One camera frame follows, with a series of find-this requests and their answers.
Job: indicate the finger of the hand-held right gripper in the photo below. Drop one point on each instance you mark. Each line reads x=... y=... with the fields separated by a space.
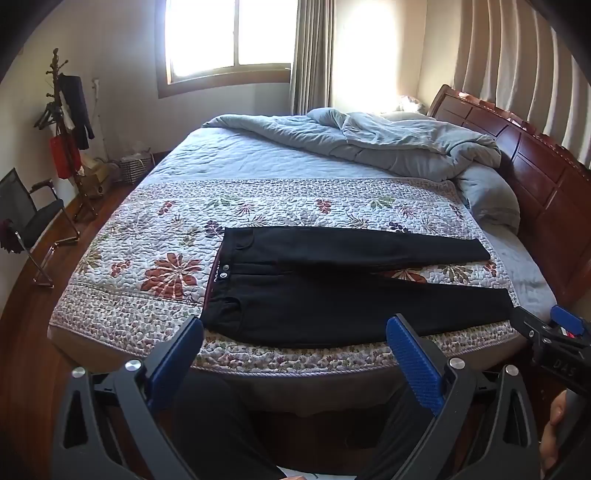
x=567 y=318
x=531 y=323

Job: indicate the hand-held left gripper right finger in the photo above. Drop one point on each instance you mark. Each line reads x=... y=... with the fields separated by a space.
x=415 y=364

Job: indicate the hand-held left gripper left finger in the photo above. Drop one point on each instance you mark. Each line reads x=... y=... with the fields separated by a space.
x=178 y=355

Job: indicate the black pants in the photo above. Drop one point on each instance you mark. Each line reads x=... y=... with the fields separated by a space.
x=323 y=304

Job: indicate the person's right hand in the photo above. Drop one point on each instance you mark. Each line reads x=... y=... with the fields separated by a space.
x=551 y=434

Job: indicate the person's right leg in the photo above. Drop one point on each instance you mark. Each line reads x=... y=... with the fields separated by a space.
x=397 y=443

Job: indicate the person's leg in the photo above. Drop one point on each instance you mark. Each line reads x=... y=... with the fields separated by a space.
x=397 y=443
x=221 y=429

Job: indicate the person's left leg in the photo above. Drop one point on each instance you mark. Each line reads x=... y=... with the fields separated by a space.
x=221 y=429

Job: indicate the brown bed base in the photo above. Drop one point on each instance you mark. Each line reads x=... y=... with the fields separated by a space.
x=323 y=390

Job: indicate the grey pillow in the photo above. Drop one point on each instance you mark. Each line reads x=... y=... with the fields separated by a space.
x=489 y=194

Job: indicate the floral quilted bedspread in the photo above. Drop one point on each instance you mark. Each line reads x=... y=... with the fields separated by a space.
x=152 y=221

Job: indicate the wooden headboard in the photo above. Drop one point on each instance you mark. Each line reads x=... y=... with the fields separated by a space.
x=531 y=157

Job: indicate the dark red cloth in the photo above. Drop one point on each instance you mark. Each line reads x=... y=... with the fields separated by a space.
x=9 y=235

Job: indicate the light blue quilted sheet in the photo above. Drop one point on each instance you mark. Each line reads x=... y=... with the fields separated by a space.
x=231 y=152

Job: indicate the black mesh chair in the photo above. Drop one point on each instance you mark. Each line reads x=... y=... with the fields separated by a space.
x=18 y=203

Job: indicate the red bag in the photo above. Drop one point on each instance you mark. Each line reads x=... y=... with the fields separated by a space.
x=64 y=157

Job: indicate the grey duvet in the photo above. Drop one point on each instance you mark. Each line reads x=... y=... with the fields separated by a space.
x=369 y=134

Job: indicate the white pillow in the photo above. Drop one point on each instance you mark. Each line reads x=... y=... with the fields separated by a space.
x=411 y=104

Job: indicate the dark hanging jacket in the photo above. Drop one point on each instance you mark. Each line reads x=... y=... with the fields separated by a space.
x=76 y=106

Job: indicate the wooden coat rack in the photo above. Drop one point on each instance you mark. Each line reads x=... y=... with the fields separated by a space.
x=56 y=62

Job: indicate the window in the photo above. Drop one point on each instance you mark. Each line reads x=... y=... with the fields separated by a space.
x=207 y=37

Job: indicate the beige window curtain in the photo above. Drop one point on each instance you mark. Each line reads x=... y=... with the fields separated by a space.
x=311 y=55

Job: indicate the striped cream wall curtain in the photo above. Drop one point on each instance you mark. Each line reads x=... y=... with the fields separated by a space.
x=521 y=60

